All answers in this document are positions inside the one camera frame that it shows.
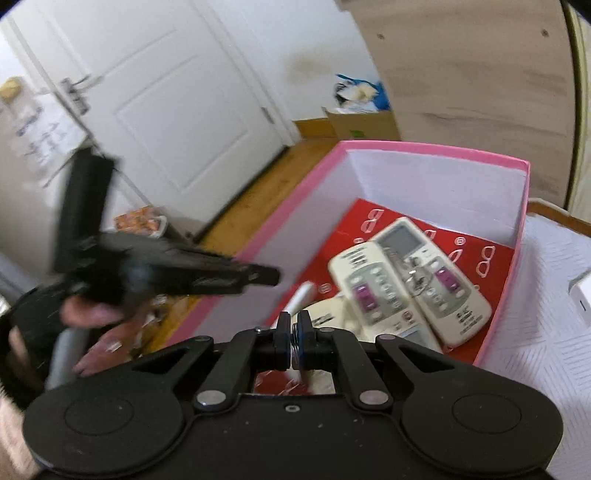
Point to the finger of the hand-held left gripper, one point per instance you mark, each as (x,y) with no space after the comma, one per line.
(240,274)

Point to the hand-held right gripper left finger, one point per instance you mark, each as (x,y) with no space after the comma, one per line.
(287,341)

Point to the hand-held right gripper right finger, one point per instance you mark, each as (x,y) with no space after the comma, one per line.
(302,341)

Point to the pink cardboard box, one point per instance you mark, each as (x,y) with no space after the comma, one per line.
(277,221)

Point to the cream remote with purple button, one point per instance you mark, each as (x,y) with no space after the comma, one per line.
(443,286)
(374,286)

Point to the person's left forearm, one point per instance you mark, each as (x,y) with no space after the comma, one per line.
(14,438)

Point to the person's left hand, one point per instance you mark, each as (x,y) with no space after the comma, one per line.
(115,334)

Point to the white device with dark buttons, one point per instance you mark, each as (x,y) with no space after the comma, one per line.
(323,316)

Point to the orange snack packet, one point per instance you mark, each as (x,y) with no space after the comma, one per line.
(138,221)

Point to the white paper sheet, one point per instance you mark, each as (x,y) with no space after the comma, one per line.
(41,134)

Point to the white door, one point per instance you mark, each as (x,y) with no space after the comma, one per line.
(175,92)

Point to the brown cardboard box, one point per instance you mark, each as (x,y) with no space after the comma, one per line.
(362,124)

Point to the blue plastic bag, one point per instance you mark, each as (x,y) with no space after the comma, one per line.
(369,90)

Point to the white line-patterned bedding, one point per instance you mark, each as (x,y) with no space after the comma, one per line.
(545,360)

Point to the white box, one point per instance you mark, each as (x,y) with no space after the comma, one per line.
(582,297)

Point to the light wooden board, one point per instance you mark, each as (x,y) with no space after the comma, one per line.
(461,69)

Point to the light wooden wardrobe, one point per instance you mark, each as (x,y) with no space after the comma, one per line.
(582,92)

